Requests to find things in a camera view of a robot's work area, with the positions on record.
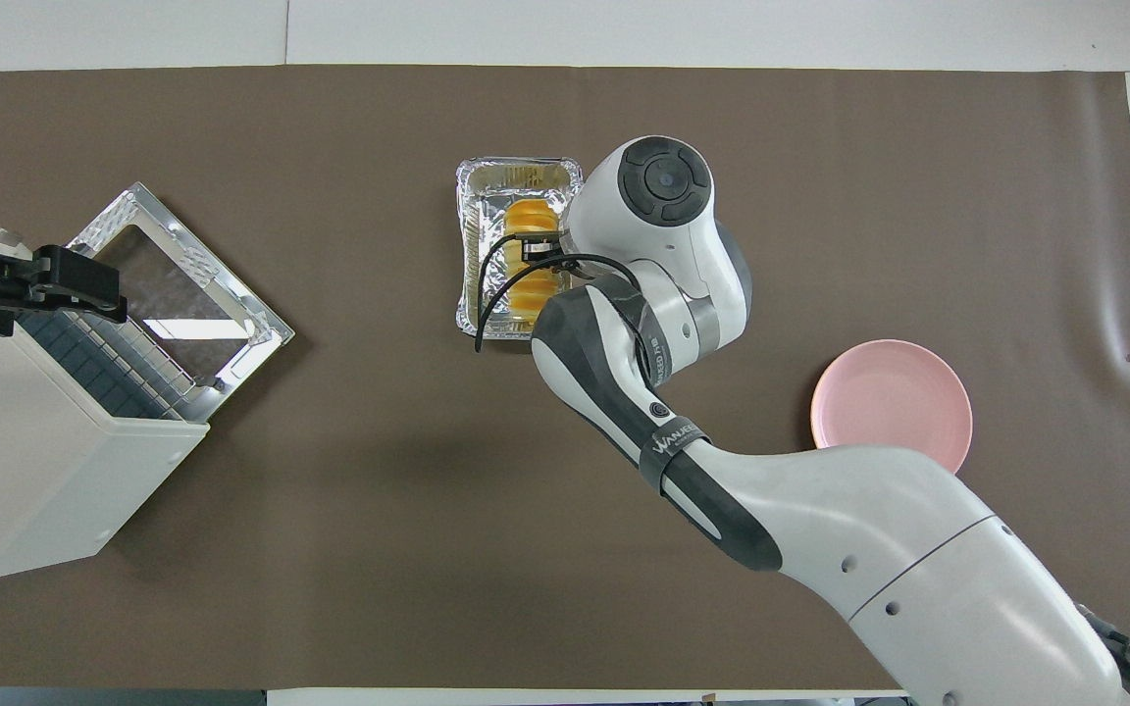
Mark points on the yellow twisted bread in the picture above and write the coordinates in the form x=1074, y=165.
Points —
x=531, y=216

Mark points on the metal oven rack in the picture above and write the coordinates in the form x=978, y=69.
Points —
x=104, y=363

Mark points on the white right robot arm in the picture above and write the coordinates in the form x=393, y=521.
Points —
x=869, y=549

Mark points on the cream toaster oven body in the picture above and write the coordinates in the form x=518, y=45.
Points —
x=25, y=461

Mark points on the brown table mat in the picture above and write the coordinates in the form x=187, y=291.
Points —
x=330, y=549

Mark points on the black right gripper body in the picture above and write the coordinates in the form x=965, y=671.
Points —
x=541, y=248

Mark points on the silver glass oven door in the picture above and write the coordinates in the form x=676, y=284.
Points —
x=173, y=284

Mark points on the pink round plate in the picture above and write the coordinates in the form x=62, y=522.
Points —
x=889, y=397

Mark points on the silver foil tray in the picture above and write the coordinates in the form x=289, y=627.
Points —
x=482, y=211

